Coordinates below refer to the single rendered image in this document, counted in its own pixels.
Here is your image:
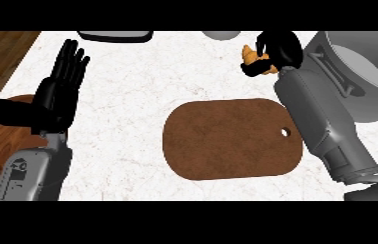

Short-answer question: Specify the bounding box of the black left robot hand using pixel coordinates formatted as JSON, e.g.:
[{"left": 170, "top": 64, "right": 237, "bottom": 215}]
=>
[{"left": 0, "top": 38, "right": 91, "bottom": 135}]

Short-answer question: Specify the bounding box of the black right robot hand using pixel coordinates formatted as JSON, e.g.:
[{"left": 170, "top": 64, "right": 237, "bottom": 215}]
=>
[{"left": 239, "top": 30, "right": 305, "bottom": 78}]

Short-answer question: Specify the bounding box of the orange croissant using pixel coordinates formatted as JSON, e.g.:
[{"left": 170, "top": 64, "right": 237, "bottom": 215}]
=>
[{"left": 240, "top": 44, "right": 280, "bottom": 76}]

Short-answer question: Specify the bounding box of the grey metal pot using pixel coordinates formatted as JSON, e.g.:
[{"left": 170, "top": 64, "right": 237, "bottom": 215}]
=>
[{"left": 299, "top": 30, "right": 378, "bottom": 125}]

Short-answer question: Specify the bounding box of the brown wooden cutting board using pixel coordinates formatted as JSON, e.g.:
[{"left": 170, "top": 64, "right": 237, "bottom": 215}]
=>
[{"left": 161, "top": 97, "right": 304, "bottom": 182}]

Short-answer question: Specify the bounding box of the grey round object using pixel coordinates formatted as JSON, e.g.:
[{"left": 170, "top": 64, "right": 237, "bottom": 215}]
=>
[{"left": 201, "top": 30, "right": 242, "bottom": 42}]

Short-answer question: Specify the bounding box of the brown wooden round plate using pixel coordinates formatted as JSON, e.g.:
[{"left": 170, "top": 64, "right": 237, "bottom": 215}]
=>
[{"left": 0, "top": 94, "right": 50, "bottom": 171}]

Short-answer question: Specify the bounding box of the dark grey flat tray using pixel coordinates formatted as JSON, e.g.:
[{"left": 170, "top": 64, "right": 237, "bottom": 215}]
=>
[{"left": 76, "top": 30, "right": 155, "bottom": 44}]

